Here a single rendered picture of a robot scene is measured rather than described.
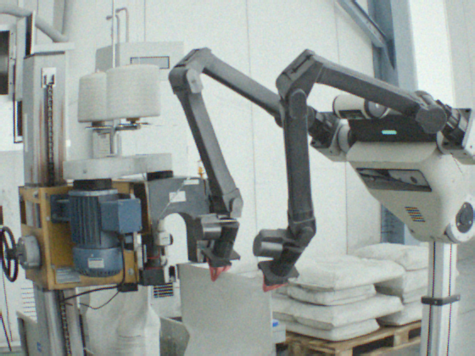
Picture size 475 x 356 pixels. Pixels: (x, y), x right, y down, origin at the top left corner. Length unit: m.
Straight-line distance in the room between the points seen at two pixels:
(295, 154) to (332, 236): 6.27
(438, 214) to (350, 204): 5.98
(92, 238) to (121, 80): 0.46
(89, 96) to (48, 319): 0.73
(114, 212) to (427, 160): 0.87
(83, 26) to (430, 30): 4.46
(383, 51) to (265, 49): 1.37
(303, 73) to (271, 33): 6.00
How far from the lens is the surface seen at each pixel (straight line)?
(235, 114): 7.82
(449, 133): 2.35
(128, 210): 2.57
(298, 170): 2.23
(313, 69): 2.10
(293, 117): 2.12
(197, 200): 2.96
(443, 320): 2.78
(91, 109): 2.89
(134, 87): 2.65
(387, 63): 8.79
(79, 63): 6.08
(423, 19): 9.41
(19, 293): 5.64
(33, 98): 2.78
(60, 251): 2.77
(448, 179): 2.52
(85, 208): 2.60
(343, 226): 8.53
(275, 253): 2.34
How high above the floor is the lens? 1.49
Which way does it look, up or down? 3 degrees down
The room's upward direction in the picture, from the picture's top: 2 degrees counter-clockwise
